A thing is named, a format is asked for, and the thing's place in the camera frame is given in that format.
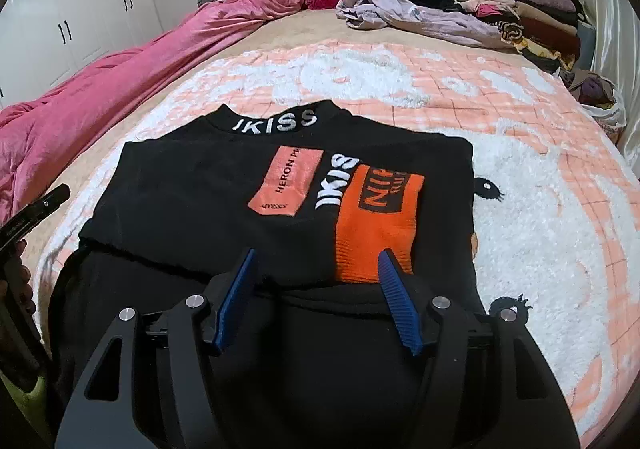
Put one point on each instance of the lime green sleeve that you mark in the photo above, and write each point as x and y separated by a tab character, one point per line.
24	422

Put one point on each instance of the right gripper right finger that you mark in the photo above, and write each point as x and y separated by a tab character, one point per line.
486	384

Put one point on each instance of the person's left hand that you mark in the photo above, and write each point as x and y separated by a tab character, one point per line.
21	289

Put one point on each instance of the stack of folded clothes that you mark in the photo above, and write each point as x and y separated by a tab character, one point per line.
553	34

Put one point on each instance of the purple clothes in bag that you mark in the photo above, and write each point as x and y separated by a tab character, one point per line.
598	97

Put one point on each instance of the orange white plaid blanket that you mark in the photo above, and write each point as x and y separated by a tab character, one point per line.
564	232

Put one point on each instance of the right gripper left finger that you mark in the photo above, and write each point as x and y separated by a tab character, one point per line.
100	413

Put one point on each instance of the black sweater orange cuffs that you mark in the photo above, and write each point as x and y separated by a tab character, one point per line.
317	193

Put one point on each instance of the lilac crumpled garment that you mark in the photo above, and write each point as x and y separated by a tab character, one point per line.
456	27

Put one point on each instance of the white wardrobe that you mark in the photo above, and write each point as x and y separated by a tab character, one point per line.
44	42

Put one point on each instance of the pink velvet comforter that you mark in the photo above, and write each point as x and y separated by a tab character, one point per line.
40	138

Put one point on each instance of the shiny white curtain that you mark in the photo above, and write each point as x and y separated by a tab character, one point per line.
617	58

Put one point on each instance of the beige fleece bed sheet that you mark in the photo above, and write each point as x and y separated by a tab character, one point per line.
250	38

